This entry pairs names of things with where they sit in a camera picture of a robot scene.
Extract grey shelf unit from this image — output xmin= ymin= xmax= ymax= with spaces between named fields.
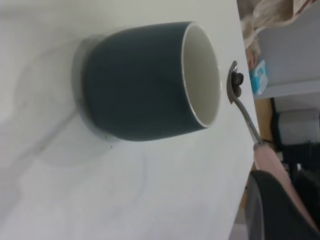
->
xmin=254 ymin=14 xmax=320 ymax=101

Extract beige crumpled cloth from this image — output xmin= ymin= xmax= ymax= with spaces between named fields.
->
xmin=238 ymin=0 xmax=320 ymax=60

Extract white container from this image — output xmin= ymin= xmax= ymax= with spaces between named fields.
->
xmin=277 ymin=108 xmax=320 ymax=146

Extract few coffee beans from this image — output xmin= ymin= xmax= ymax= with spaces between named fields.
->
xmin=231 ymin=71 xmax=245 ymax=98

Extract small blue box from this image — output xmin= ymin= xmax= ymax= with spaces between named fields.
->
xmin=249 ymin=59 xmax=270 ymax=95

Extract dark blue-grey ceramic mug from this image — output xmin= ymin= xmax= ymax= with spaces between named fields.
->
xmin=81 ymin=21 xmax=223 ymax=143

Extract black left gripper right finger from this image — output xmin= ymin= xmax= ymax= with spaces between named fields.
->
xmin=295 ymin=169 xmax=320 ymax=223

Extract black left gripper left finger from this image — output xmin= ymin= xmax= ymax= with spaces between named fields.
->
xmin=246 ymin=169 xmax=317 ymax=240

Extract pink-handled metal spoon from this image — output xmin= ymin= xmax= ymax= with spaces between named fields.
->
xmin=226 ymin=60 xmax=320 ymax=233

